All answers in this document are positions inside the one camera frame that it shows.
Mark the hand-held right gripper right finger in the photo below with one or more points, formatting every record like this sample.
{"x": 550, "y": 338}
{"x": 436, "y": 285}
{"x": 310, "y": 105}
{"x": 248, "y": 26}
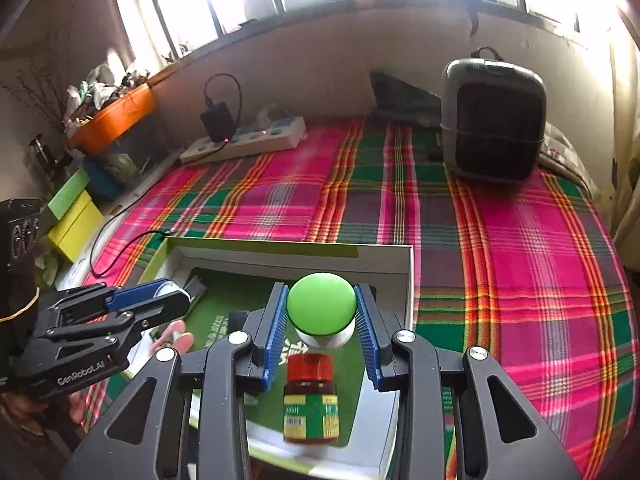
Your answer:
{"x": 367, "y": 330}

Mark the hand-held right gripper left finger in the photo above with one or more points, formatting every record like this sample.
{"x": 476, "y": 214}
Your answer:
{"x": 275, "y": 330}

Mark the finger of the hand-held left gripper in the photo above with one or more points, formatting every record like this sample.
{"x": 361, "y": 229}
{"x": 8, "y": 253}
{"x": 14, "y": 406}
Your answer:
{"x": 135, "y": 294}
{"x": 160, "y": 307}

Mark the green-topped white knob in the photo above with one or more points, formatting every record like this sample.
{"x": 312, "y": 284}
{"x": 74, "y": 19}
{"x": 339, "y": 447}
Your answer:
{"x": 320, "y": 305}

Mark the yellow cardboard storage box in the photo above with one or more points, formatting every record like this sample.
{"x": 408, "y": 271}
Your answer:
{"x": 75, "y": 232}

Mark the red-lid green-label bottle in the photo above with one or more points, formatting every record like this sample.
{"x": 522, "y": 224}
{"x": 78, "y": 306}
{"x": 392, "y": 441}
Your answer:
{"x": 310, "y": 410}

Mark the blue storage box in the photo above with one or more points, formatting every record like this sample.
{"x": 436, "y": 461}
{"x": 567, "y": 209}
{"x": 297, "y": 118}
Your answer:
{"x": 102, "y": 182}

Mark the green cardboard storage box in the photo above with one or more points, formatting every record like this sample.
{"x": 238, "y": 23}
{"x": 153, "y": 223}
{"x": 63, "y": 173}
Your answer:
{"x": 67, "y": 195}

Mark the dark storage box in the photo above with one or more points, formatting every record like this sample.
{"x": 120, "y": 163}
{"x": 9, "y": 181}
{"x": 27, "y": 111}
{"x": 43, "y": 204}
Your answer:
{"x": 125, "y": 160}

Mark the pink green plaid cloth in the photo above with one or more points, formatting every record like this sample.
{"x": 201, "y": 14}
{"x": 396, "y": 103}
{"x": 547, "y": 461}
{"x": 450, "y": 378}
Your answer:
{"x": 500, "y": 260}

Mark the orange plastic basket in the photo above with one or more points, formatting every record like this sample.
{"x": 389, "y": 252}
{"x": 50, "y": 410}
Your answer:
{"x": 115, "y": 120}

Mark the white power strip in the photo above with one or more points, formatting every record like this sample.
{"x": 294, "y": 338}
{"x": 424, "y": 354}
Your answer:
{"x": 260, "y": 140}

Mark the black charger adapter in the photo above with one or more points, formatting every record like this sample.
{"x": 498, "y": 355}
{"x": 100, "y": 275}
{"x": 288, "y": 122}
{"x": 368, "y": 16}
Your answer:
{"x": 217, "y": 120}

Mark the pile of crumpled clutter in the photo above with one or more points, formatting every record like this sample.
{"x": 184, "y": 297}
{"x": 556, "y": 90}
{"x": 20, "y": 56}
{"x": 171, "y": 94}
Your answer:
{"x": 100, "y": 90}

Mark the dark folded cloth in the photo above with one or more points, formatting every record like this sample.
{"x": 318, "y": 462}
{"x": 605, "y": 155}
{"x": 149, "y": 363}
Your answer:
{"x": 400, "y": 100}

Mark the grey black speaker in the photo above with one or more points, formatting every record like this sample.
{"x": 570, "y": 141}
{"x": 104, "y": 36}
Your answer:
{"x": 492, "y": 125}

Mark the grey patterned cloth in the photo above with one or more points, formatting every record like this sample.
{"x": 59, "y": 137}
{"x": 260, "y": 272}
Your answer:
{"x": 560, "y": 155}

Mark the black hook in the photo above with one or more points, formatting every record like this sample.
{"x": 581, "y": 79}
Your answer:
{"x": 472, "y": 0}

